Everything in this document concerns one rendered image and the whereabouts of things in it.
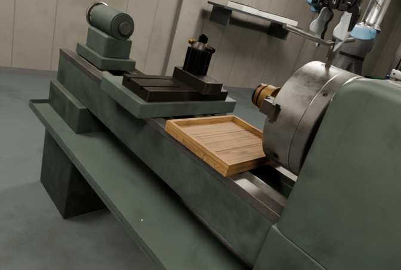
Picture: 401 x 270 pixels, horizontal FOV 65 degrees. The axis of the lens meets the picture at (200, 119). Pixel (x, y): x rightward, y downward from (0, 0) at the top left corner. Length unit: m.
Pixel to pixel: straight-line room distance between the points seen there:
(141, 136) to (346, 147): 0.79
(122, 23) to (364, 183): 1.31
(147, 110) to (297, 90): 0.55
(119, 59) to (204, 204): 0.96
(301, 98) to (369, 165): 0.23
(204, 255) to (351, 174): 0.62
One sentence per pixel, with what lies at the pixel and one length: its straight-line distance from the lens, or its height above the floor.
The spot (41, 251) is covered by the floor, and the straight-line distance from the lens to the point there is 1.83.
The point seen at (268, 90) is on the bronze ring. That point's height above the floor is 1.11.
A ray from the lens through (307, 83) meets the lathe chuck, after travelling 0.83.
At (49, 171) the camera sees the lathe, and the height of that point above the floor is 0.15.
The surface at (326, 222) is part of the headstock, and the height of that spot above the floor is 0.96.
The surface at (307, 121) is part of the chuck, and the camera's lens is 0.78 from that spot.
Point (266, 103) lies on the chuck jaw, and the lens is 0.86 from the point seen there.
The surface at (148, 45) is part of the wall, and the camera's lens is 4.49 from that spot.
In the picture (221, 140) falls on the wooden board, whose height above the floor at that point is 0.88.
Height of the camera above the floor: 1.31
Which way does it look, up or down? 20 degrees down
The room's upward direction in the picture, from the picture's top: 16 degrees clockwise
